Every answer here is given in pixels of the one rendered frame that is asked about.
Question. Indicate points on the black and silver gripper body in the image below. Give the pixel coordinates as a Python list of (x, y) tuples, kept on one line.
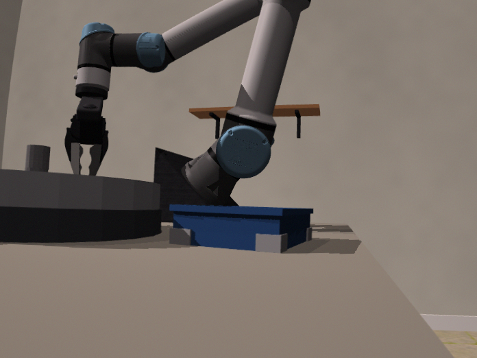
[(87, 135)]

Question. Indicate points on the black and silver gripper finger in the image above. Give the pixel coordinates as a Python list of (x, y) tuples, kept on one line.
[(74, 151), (97, 152)]

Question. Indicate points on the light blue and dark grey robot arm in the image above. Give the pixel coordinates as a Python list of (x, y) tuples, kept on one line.
[(244, 148)]

